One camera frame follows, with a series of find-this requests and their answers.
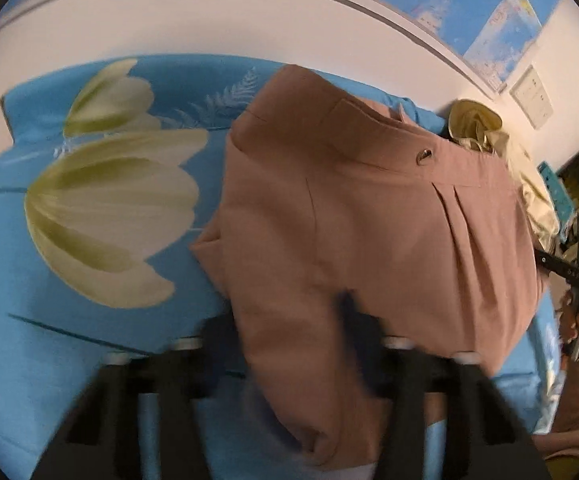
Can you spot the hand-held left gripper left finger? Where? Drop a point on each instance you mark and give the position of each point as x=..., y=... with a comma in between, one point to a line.
x=219, y=355

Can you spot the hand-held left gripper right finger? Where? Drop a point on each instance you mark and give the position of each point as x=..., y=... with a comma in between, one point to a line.
x=364, y=332

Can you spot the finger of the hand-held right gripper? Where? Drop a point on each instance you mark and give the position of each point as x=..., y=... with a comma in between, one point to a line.
x=554, y=263

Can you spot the pink garment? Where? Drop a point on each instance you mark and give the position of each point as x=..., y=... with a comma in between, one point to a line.
x=369, y=240

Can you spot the large turquoise plastic basket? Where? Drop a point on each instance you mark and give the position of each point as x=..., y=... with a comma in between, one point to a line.
x=558, y=192

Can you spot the cream garment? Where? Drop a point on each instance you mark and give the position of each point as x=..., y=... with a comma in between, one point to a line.
x=534, y=200

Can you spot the blue floral bed sheet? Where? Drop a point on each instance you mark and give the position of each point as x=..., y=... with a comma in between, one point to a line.
x=44, y=360

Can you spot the white wall socket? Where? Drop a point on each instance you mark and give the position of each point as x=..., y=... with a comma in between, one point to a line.
x=533, y=96

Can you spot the colourful wall map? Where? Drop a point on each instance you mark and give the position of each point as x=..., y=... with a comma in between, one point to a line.
x=469, y=5

